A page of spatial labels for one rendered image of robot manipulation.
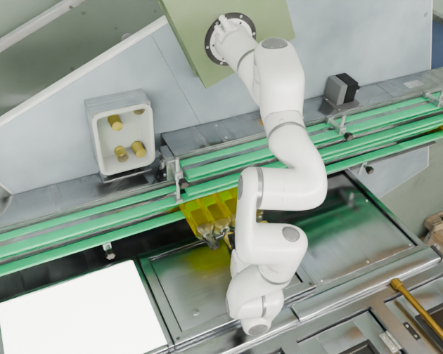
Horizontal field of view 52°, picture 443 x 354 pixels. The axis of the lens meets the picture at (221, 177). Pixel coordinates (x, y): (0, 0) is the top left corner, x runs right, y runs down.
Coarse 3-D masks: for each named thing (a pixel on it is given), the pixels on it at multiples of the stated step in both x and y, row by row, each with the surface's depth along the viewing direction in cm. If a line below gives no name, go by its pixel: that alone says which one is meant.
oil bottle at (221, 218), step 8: (200, 200) 146; (208, 200) 146; (216, 200) 146; (208, 208) 143; (216, 208) 144; (216, 216) 141; (224, 216) 141; (216, 224) 139; (224, 224) 140; (216, 232) 141
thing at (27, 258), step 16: (432, 128) 193; (384, 144) 183; (400, 144) 183; (416, 144) 184; (336, 160) 174; (352, 160) 174; (368, 160) 176; (176, 208) 151; (112, 224) 144; (128, 224) 145; (144, 224) 145; (160, 224) 145; (64, 240) 139; (80, 240) 139; (96, 240) 139; (112, 240) 140; (16, 256) 134; (32, 256) 133; (48, 256) 134; (0, 272) 129
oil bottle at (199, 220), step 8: (192, 200) 145; (184, 208) 144; (192, 208) 143; (200, 208) 143; (192, 216) 140; (200, 216) 140; (208, 216) 140; (192, 224) 141; (200, 224) 138; (208, 224) 138; (200, 232) 137
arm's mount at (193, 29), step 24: (168, 0) 114; (192, 0) 117; (216, 0) 119; (240, 0) 122; (264, 0) 125; (192, 24) 121; (216, 24) 123; (264, 24) 129; (288, 24) 132; (192, 48) 126; (216, 72) 134
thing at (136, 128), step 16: (112, 112) 126; (128, 112) 137; (144, 112) 135; (96, 128) 127; (128, 128) 141; (144, 128) 140; (96, 144) 131; (112, 144) 142; (128, 144) 145; (144, 144) 145; (112, 160) 143; (128, 160) 143; (144, 160) 144
